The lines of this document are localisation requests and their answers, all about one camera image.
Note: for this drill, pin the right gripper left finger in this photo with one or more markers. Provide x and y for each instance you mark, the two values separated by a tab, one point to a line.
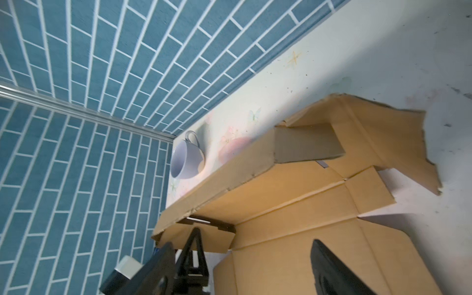
164	274

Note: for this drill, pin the brown cardboard box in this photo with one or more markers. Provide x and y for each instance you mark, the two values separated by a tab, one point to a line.
308	178

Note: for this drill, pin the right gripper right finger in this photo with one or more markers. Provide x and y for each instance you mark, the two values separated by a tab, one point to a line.
332	276

